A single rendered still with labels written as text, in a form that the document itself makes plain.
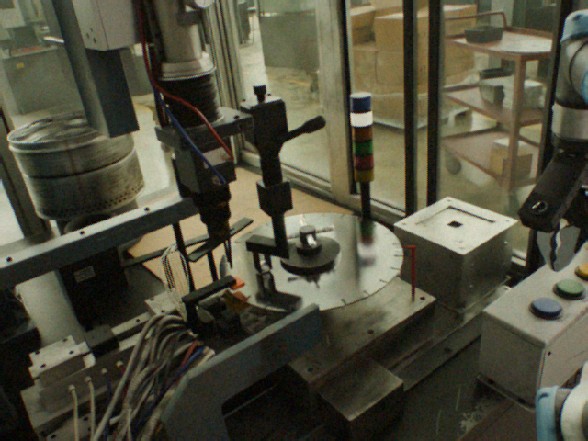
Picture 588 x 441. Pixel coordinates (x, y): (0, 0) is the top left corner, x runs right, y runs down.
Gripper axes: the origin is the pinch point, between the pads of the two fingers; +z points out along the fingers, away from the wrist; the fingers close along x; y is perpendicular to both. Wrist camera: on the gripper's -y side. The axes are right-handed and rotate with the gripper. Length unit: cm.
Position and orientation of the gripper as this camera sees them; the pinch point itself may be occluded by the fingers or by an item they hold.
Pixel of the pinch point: (553, 265)
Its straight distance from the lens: 85.2
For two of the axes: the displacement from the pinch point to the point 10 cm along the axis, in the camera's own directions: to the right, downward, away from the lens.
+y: 8.0, -3.5, 4.8
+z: 1.1, 8.8, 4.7
